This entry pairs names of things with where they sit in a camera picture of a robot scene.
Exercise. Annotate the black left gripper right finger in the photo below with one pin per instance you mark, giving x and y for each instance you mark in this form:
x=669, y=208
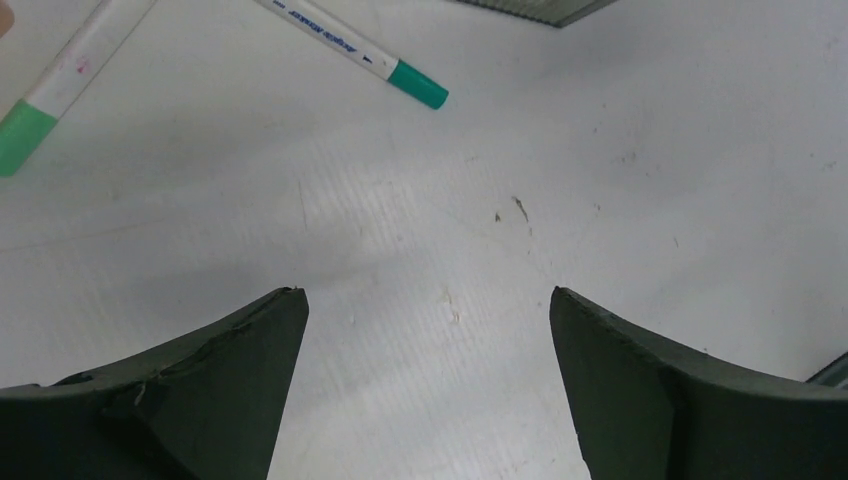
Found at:
x=646, y=407

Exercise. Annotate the white marker teal cap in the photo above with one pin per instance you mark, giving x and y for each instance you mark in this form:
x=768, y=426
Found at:
x=342, y=38

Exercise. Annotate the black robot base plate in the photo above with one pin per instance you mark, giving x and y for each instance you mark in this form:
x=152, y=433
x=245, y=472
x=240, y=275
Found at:
x=833, y=375

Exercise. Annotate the smoked clear drawer box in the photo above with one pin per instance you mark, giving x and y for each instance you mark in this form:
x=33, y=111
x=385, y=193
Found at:
x=553, y=13

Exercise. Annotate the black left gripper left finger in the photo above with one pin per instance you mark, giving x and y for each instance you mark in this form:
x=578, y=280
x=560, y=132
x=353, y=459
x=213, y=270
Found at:
x=205, y=405

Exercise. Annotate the white marker green caps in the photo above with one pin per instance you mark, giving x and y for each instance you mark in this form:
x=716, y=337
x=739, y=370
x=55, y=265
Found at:
x=31, y=119

